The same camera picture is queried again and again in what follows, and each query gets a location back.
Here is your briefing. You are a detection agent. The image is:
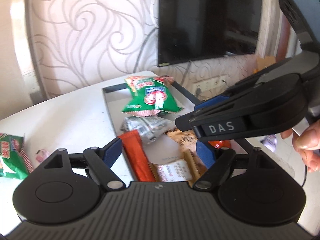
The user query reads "dark grey cardboard box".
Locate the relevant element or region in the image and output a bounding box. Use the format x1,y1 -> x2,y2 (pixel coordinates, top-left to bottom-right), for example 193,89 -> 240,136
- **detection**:
101,75 -> 256,183

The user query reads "white wall power socket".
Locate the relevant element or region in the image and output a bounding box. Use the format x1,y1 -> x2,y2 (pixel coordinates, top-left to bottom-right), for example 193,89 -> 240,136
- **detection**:
191,76 -> 225,94

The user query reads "white lollipop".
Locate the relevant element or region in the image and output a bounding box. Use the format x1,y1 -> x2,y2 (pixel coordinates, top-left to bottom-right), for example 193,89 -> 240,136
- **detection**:
35,149 -> 51,164

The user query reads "right human hand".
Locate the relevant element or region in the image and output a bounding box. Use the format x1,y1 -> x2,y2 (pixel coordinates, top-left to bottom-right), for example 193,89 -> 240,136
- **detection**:
280,120 -> 320,173

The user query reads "silver printed snack packet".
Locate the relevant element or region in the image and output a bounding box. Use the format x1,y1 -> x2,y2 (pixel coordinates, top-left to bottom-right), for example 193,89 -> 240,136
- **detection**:
120,116 -> 176,145

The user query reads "orange snack bar wrapper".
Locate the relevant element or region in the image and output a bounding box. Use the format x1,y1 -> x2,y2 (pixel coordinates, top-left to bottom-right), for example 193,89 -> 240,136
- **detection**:
119,130 -> 156,182

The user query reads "green prawn cracker bag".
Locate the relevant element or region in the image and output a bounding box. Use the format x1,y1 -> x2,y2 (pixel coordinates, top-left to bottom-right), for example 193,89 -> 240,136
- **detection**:
122,75 -> 183,117
0,133 -> 34,180

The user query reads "white red text snack packet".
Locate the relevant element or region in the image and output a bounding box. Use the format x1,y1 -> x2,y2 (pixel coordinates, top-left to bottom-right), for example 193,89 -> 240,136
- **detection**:
157,159 -> 193,182

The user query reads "black television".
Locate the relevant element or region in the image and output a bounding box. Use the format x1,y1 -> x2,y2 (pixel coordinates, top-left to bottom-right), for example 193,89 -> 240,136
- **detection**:
158,0 -> 263,67

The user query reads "brown wrapped biscuit packet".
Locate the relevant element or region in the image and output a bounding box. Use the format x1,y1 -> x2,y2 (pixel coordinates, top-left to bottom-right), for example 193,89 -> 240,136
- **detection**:
166,128 -> 208,176

